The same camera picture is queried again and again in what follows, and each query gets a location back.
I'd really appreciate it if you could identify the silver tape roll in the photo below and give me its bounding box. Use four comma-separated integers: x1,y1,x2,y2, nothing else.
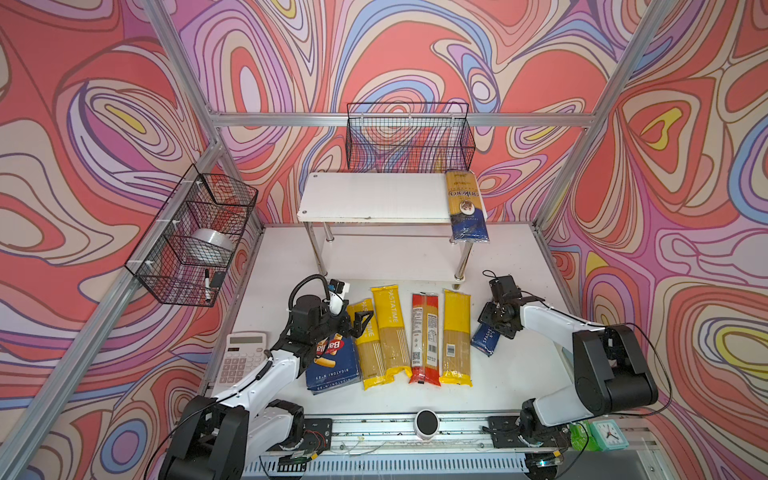
192,228,235,251

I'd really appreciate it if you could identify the blue Barilla spaghetti box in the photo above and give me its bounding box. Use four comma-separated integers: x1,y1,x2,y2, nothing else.
470,324,500,357

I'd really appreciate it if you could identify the white two-tier shelf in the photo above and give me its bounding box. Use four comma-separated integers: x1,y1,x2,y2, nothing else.
297,172,472,287

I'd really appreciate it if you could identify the blue Barilla rigatoni box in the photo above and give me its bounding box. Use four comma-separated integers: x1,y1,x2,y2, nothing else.
305,334,362,395

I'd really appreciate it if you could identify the black wire basket back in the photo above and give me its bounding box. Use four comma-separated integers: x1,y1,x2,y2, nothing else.
345,100,476,174

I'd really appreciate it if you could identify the yellow pastatime bag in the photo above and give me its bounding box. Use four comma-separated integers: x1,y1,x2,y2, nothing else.
371,285,412,378
355,315,394,390

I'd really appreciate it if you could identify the yellow Pastatime bag right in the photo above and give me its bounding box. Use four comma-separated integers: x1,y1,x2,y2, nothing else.
371,285,412,378

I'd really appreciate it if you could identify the red spaghetti bag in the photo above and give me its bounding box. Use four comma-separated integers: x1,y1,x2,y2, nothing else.
410,293,441,387

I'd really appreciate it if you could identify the green alarm clock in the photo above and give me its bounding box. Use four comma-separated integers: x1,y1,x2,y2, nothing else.
590,419,629,452

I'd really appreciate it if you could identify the black wire basket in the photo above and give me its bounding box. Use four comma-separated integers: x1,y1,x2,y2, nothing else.
125,166,258,307
345,100,476,174

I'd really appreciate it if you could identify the yellow spaghetti bag barcode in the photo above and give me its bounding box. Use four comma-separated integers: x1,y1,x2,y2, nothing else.
440,290,472,387

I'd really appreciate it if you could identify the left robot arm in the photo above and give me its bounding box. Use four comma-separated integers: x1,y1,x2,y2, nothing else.
157,274,373,479

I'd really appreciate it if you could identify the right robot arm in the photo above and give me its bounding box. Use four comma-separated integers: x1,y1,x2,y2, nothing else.
479,270,659,446

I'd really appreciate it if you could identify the black wire basket left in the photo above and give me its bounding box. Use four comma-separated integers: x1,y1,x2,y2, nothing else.
125,166,258,307

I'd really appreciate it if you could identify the white calculator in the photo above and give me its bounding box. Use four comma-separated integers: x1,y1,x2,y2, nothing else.
211,331,268,395

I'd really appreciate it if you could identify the yellow Pastatime bag left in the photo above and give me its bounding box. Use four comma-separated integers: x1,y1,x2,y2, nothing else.
355,315,394,390

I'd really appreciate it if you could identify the round black white sensor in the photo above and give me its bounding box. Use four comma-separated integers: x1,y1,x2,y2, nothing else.
414,409,440,441

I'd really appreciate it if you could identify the blue clear spaghetti bag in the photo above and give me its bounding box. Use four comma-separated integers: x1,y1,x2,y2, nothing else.
445,170,490,243

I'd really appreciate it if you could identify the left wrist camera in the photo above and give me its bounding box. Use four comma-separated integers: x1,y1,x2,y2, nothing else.
328,279,350,315

